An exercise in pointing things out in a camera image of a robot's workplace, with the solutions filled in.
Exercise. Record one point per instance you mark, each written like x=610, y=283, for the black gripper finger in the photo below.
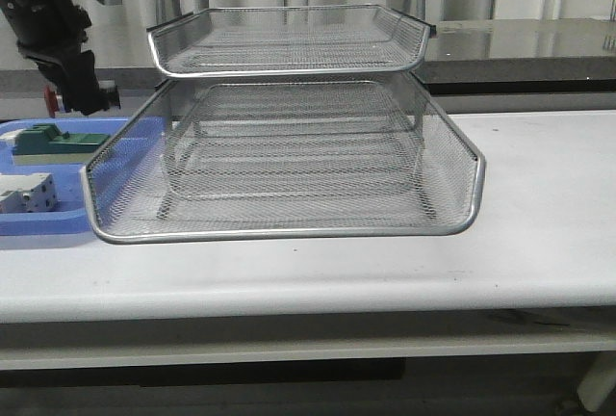
x=76, y=82

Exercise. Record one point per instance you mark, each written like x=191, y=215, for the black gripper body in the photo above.
x=46, y=30

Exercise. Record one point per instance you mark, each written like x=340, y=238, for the red emergency push button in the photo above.
x=55, y=104

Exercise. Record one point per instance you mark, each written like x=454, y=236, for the silver mesh tray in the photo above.
x=364, y=158
x=126, y=203
x=289, y=45

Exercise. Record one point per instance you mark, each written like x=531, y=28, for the green electrical module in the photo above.
x=45, y=143

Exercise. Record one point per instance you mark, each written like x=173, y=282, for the dark steel back counter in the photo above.
x=464, y=57

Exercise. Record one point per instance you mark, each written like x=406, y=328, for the white table leg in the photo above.
x=598, y=382

